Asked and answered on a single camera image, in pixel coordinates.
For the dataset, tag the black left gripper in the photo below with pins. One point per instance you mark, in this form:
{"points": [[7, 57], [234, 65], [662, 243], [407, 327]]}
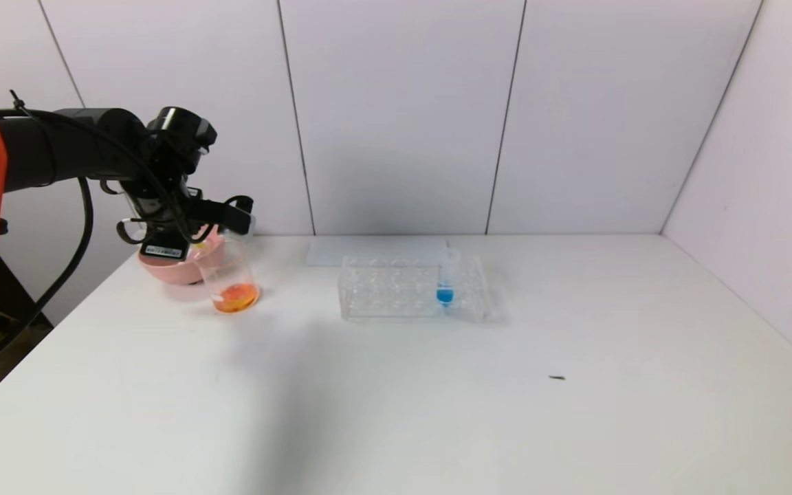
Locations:
{"points": [[163, 245]]}

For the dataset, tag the orange and black left arm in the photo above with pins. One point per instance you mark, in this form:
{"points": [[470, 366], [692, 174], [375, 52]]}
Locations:
{"points": [[59, 148]]}

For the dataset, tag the clear glass beaker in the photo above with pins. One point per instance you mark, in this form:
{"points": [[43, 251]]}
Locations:
{"points": [[234, 299]]}

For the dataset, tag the clear acrylic test tube rack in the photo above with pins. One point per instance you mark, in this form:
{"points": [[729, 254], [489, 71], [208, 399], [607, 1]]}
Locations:
{"points": [[396, 302]]}

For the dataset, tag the test tube with blue pigment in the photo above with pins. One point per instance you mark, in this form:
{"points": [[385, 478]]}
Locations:
{"points": [[445, 295]]}

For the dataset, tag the pink plastic bowl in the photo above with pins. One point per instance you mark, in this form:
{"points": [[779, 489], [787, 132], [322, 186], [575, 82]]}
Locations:
{"points": [[176, 273]]}

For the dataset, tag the white paper sheet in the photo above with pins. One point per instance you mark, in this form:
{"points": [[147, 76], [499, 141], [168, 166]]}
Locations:
{"points": [[341, 251]]}

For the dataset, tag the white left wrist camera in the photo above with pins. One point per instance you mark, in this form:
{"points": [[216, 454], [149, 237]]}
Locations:
{"points": [[162, 249]]}

